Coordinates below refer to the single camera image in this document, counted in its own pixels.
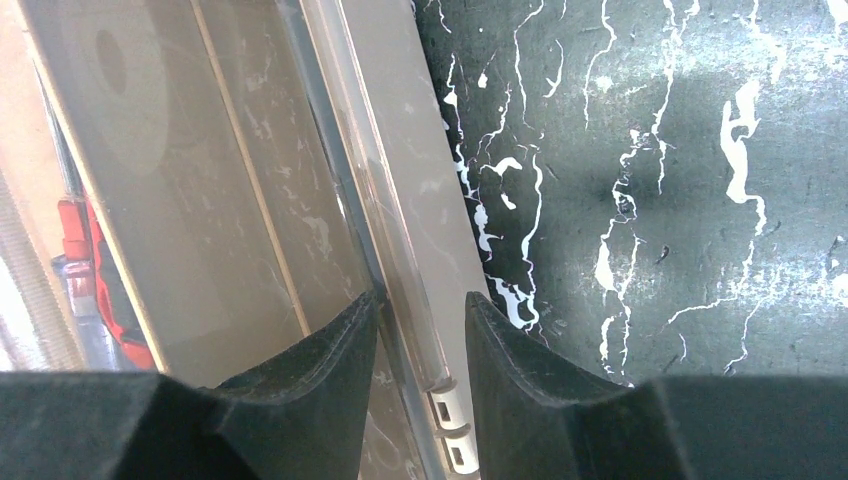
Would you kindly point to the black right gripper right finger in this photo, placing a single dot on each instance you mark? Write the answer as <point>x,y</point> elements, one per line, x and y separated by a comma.
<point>540,416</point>

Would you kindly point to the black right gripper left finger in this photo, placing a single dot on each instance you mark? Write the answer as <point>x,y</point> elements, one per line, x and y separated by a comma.
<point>299,415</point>

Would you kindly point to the translucent brown tool box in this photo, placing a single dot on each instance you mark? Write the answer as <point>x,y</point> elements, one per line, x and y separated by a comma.
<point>254,166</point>

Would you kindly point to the red black utility knife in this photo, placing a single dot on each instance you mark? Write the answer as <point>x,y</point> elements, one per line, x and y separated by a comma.
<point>84,240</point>

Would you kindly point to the blue red screwdriver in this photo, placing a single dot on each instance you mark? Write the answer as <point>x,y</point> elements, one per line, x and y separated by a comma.
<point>100,351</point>

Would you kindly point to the black marbled mat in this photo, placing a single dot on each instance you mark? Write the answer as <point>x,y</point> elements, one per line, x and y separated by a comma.
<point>655,186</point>

